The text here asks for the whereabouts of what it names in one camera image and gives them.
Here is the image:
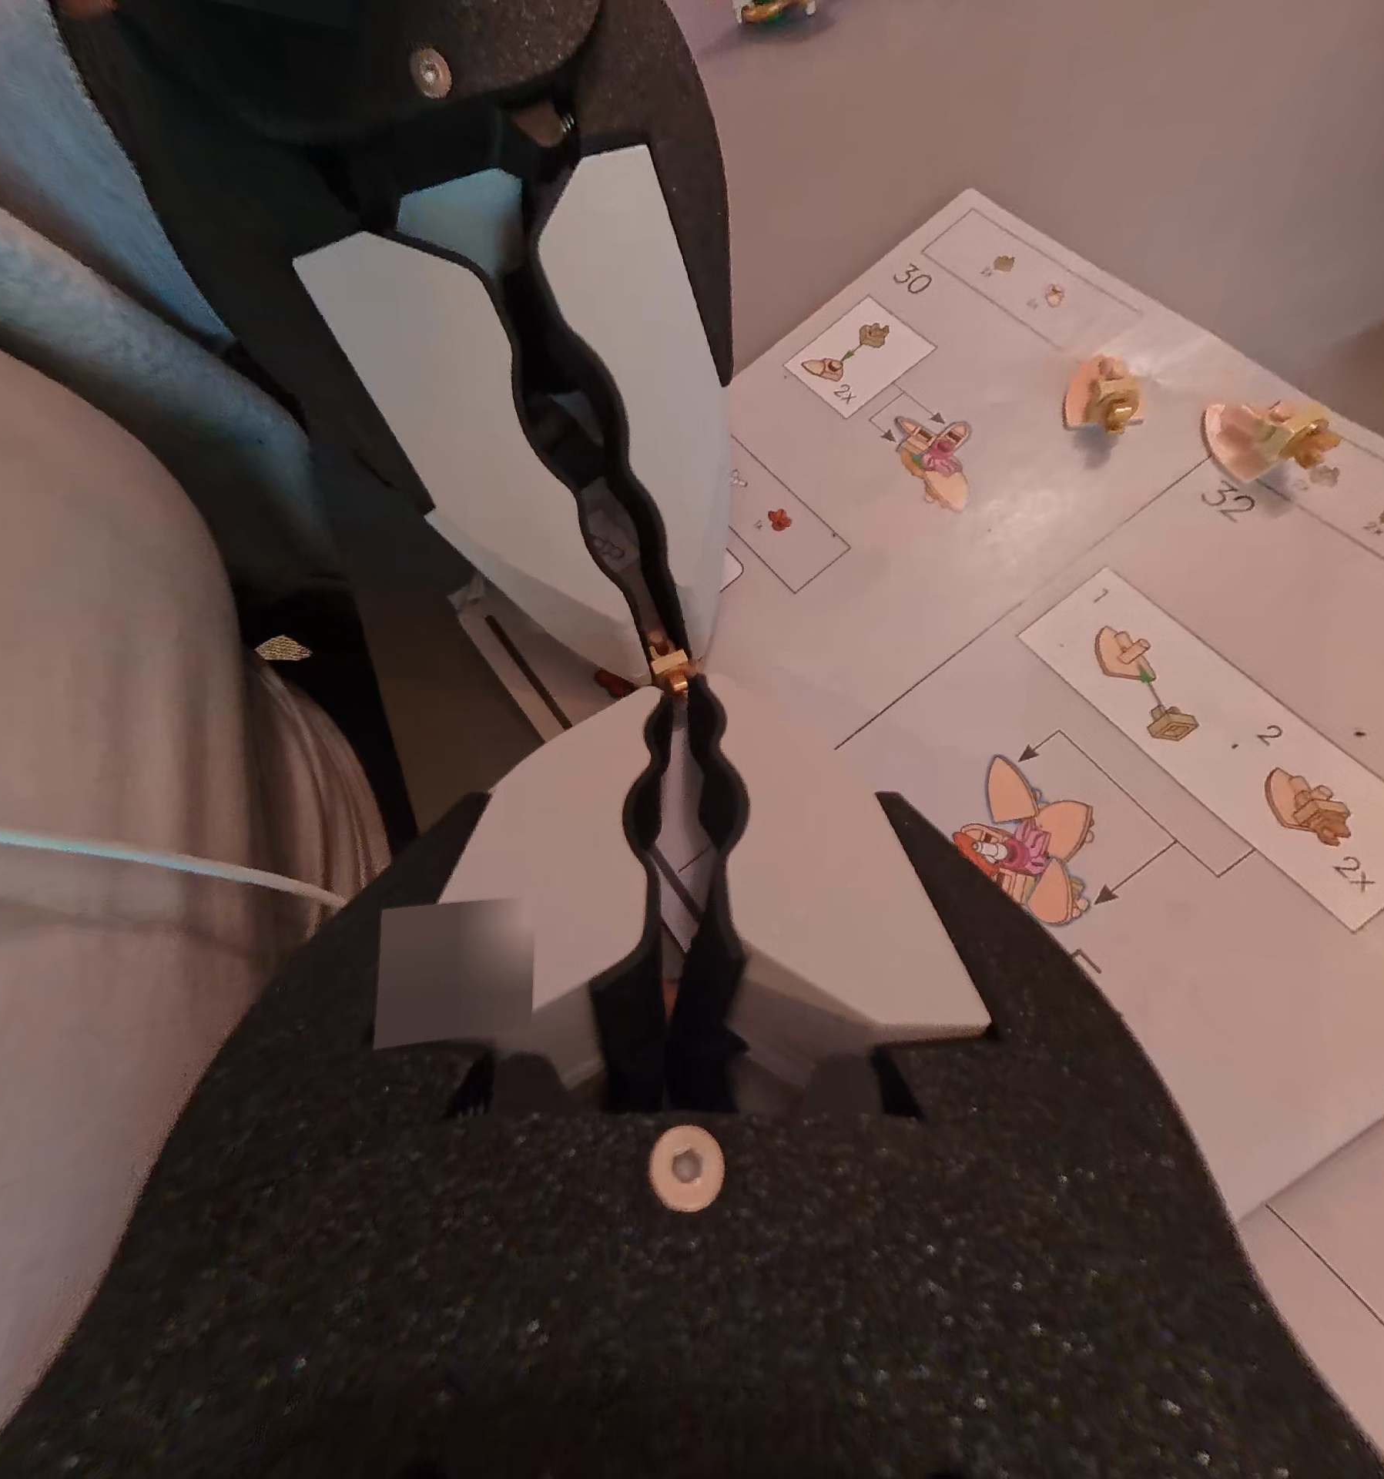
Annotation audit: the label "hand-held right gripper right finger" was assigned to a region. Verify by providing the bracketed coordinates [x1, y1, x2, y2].
[674, 675, 994, 1088]

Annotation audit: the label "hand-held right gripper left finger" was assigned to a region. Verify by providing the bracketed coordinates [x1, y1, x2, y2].
[444, 686, 684, 1093]

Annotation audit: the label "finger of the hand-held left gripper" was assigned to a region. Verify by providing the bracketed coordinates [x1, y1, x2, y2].
[540, 144, 737, 651]
[293, 171, 660, 685]

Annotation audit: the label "person's blue grey clothing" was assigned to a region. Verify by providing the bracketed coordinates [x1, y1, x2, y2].
[0, 0, 317, 579]

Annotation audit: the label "toy building instruction booklet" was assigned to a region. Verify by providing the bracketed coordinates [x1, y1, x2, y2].
[450, 190, 1384, 1226]

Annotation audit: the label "peach petal toy assembly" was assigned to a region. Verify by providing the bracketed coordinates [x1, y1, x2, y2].
[1202, 398, 1341, 492]
[1061, 355, 1145, 433]

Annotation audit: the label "person's light trousers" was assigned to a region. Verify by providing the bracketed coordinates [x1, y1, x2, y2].
[0, 323, 399, 1479]

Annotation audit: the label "white cable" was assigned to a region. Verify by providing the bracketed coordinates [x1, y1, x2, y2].
[0, 817, 349, 910]

